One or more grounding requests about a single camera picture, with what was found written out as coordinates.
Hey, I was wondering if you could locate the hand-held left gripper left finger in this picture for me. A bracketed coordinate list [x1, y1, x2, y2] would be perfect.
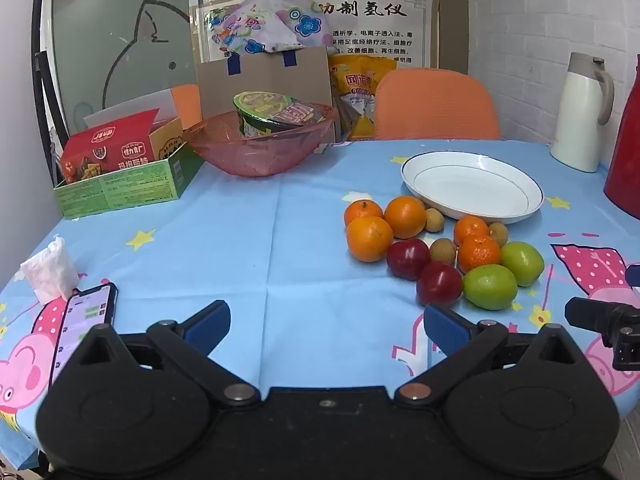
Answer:
[72, 300, 261, 409]

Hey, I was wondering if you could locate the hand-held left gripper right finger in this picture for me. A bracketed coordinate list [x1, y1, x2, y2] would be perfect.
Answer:
[394, 303, 577, 407]

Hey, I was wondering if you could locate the red plum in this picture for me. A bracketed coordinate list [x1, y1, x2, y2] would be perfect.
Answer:
[386, 239, 432, 281]
[416, 261, 464, 307]

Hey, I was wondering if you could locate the green jujube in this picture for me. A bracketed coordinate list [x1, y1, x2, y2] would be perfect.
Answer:
[462, 264, 519, 311]
[500, 241, 545, 287]

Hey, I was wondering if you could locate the white ceramic plate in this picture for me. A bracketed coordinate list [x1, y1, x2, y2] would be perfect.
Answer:
[400, 151, 544, 226]

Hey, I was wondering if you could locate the blue printed tablecloth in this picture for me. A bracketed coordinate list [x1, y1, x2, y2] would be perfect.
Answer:
[0, 137, 640, 467]

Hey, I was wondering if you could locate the medium orange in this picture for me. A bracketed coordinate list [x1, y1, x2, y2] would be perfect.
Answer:
[346, 216, 394, 263]

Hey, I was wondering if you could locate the large orange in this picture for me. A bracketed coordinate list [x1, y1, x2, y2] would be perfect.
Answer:
[383, 196, 427, 240]

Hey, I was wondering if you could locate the red thermos jug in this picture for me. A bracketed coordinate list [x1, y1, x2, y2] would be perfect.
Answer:
[603, 55, 640, 220]

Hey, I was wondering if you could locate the black smartphone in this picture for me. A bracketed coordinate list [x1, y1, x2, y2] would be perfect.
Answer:
[48, 282, 118, 388]

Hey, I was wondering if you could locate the small tangerine with stem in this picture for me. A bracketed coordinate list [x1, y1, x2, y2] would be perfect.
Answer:
[343, 200, 385, 229]

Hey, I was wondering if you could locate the green cardboard box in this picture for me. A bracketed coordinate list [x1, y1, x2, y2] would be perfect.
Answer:
[54, 116, 205, 220]

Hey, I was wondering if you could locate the white thermos jug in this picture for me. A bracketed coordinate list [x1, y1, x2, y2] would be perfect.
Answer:
[550, 52, 615, 173]

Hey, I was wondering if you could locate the white crumpled tissue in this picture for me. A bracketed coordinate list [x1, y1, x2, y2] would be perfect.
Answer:
[20, 236, 81, 306]

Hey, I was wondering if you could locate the pink transparent bowl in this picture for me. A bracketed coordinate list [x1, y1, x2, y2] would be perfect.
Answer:
[184, 104, 339, 178]

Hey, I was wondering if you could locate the red snack box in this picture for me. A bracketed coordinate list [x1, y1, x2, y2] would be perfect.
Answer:
[60, 109, 173, 184]

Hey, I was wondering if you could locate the orange chair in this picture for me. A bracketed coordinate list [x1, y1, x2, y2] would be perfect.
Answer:
[172, 85, 202, 131]
[372, 67, 502, 141]

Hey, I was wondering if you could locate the green instant noodle cup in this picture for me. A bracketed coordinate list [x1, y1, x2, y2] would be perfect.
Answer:
[233, 91, 328, 137]

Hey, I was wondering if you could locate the white paper sheet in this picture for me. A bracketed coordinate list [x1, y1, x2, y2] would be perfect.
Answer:
[84, 89, 176, 131]

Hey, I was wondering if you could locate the brown cardboard box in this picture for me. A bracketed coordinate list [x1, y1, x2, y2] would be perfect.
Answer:
[195, 46, 337, 146]

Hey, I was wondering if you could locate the yellow snack bag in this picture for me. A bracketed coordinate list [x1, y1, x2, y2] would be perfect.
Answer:
[328, 55, 401, 141]

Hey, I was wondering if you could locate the frosted glass door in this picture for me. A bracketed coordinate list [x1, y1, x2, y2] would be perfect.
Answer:
[35, 0, 201, 146]

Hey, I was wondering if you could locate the floral cloth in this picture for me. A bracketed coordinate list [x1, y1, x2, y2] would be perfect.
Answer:
[207, 0, 333, 58]

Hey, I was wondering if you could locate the white framed wall poster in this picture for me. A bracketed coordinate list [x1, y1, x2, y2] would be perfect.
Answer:
[190, 0, 440, 72]

